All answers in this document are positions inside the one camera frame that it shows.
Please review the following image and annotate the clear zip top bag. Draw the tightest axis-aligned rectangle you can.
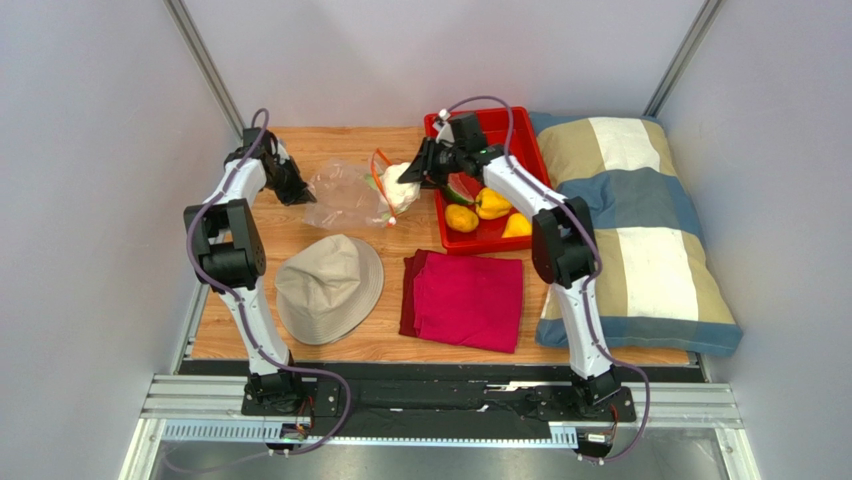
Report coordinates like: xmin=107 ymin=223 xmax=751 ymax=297
xmin=303 ymin=149 xmax=397 ymax=231

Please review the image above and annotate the white fake cauliflower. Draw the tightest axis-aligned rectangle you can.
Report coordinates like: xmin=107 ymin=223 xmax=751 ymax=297
xmin=364 ymin=162 xmax=420 ymax=215

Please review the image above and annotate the magenta folded cloth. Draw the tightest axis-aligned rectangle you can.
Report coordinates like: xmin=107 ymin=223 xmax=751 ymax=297
xmin=399 ymin=250 xmax=525 ymax=354

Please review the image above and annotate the red plastic tray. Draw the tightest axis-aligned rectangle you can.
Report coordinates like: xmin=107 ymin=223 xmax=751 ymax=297
xmin=434 ymin=106 xmax=551 ymax=255

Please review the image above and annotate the beige bucket hat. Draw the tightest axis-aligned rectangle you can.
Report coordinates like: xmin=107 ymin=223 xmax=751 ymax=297
xmin=274 ymin=234 xmax=385 ymax=346

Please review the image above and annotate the plaid pillow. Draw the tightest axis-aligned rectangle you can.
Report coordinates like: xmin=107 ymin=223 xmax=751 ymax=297
xmin=530 ymin=112 xmax=743 ymax=357

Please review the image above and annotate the fake watermelon slice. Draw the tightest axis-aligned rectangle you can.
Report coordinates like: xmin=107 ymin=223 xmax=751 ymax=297
xmin=442 ymin=173 xmax=483 ymax=206

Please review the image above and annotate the yellow fake pepper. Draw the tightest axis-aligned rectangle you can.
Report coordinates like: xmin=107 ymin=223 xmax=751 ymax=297
xmin=475 ymin=187 xmax=513 ymax=220

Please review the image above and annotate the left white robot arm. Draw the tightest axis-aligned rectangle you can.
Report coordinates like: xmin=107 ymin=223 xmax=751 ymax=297
xmin=184 ymin=126 xmax=316 ymax=415

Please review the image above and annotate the dark yellow fake fruit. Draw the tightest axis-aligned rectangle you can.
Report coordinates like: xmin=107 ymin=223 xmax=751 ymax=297
xmin=444 ymin=204 xmax=479 ymax=233

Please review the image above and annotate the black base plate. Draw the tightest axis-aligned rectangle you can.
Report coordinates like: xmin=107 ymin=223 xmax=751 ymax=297
xmin=247 ymin=379 xmax=640 ymax=440

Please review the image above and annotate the yellow fake pear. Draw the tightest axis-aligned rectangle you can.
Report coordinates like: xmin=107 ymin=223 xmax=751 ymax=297
xmin=501 ymin=213 xmax=532 ymax=238

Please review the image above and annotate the aluminium frame rail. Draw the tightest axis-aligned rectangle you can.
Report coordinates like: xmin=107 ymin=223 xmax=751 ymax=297
xmin=141 ymin=375 xmax=743 ymax=448

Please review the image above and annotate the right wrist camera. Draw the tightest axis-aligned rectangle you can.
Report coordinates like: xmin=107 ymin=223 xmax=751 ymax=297
xmin=433 ymin=109 xmax=455 ymax=145

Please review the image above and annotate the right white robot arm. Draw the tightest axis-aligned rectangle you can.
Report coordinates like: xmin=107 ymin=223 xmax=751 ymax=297
xmin=400 ymin=110 xmax=622 ymax=418

